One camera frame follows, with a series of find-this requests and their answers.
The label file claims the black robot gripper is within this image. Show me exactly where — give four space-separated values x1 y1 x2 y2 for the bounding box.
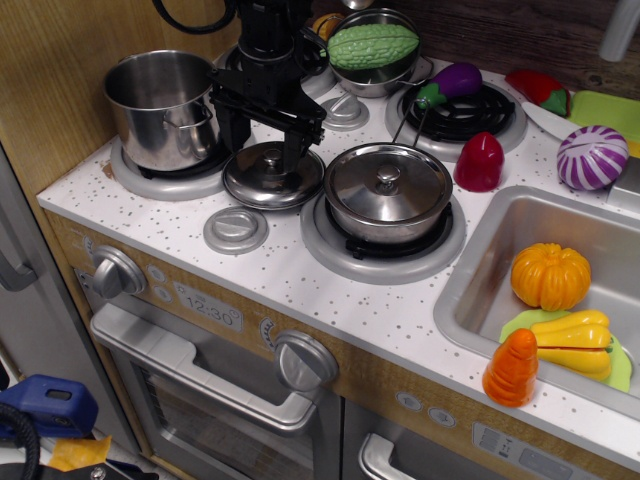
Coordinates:
208 61 325 174

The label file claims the steel pot lid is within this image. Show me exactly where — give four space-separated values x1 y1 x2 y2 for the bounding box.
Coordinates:
222 141 325 210

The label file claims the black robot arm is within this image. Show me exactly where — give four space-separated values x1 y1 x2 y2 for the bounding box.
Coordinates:
210 1 329 173

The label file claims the tall steel stock pot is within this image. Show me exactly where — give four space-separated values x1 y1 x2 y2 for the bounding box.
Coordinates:
103 50 228 172

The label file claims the steel lid on pan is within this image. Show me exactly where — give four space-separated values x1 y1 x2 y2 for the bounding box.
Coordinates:
329 152 450 222

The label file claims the small steel pan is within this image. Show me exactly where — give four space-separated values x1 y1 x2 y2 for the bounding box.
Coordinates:
323 97 454 246

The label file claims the back silver counter knob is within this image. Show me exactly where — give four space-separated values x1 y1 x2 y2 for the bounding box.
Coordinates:
321 92 370 131

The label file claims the silver counter knob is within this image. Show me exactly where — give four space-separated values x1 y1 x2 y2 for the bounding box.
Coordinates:
321 92 370 131
203 206 269 255

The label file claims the front silver counter knob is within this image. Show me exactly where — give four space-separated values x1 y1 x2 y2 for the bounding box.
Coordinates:
203 206 269 255

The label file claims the front left stove burner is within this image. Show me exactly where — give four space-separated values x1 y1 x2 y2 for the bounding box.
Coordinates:
110 135 224 202

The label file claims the yellow toy at back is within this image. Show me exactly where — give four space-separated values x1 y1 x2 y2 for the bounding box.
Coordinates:
312 13 345 41

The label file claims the green toy bitter gourd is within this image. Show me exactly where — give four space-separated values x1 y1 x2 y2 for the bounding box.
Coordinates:
327 24 420 71

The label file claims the steel bowl at back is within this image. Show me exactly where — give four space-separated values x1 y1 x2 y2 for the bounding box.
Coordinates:
329 8 423 98

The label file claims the front right stove burner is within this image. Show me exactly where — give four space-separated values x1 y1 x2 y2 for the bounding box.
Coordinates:
300 195 466 285

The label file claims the left oven dial knob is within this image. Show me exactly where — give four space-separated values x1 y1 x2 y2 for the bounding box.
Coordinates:
93 245 147 300

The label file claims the oven dial knob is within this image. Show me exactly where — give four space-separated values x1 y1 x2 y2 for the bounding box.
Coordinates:
93 245 147 300
274 330 339 393

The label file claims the purple toy eggplant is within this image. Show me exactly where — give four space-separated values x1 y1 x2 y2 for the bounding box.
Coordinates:
414 62 483 109

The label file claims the red toy pepper half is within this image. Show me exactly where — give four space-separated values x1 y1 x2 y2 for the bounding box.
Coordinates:
453 132 505 193

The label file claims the right oven dial knob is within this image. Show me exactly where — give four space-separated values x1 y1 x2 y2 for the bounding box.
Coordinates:
274 330 339 393

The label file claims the back right stove burner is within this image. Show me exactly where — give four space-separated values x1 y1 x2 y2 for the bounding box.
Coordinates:
385 83 527 163

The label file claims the silver toy sink basin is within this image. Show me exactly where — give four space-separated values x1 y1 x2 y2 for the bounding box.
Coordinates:
434 186 639 419

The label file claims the red toy chili pepper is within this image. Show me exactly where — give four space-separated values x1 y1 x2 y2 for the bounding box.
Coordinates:
505 69 571 117

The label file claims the white toy knife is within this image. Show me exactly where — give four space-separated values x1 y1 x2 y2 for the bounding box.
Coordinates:
521 102 580 141

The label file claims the orange toy pumpkin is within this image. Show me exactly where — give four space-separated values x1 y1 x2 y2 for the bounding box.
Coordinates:
511 243 591 311

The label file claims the green toy cutting board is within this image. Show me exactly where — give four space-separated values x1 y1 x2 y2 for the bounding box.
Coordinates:
568 90 640 143

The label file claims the purple white toy onion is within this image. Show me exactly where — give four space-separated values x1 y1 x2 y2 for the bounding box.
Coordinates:
557 125 630 191

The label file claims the blue device on floor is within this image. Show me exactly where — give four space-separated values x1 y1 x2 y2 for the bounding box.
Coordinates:
1 375 99 438

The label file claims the orange toy carrot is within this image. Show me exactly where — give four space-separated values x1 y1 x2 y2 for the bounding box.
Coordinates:
482 328 539 408

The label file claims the silver faucet pipe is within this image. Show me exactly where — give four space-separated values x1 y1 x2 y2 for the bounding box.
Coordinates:
599 0 639 62

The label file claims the yellow paper scrap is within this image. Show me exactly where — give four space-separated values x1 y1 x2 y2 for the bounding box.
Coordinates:
48 436 112 472

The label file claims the yellow toy banana bunch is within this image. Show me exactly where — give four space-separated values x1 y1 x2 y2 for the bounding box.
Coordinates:
530 310 612 381

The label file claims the light green toy plate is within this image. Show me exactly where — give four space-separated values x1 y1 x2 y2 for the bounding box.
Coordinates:
499 309 632 393

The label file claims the silver oven door handle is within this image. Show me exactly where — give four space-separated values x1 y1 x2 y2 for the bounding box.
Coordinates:
91 304 317 436

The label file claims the grey fridge door handle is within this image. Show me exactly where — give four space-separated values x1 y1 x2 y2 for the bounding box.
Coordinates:
0 199 41 294

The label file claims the right cabinet door handle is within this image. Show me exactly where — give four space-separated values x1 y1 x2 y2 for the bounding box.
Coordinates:
358 433 414 480

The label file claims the black cable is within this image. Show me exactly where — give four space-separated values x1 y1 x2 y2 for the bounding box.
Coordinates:
0 402 41 480

